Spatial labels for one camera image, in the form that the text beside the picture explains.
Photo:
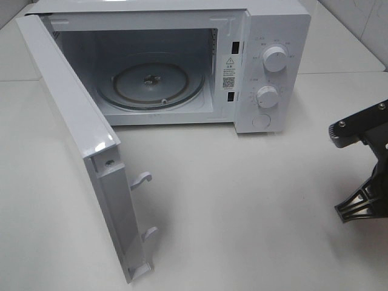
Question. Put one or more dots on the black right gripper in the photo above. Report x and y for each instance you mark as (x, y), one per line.
(369, 201)

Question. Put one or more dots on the round white door button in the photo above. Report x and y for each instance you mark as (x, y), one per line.
(261, 121)

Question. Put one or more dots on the white timer knob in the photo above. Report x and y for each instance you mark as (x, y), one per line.
(267, 97)

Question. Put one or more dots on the white microwave door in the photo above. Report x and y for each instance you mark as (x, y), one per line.
(95, 141)

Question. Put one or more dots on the upper white power knob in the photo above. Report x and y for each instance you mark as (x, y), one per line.
(275, 58)

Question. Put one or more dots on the white microwave oven body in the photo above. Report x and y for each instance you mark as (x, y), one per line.
(224, 40)

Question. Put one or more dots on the glass microwave turntable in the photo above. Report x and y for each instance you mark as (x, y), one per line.
(151, 86)

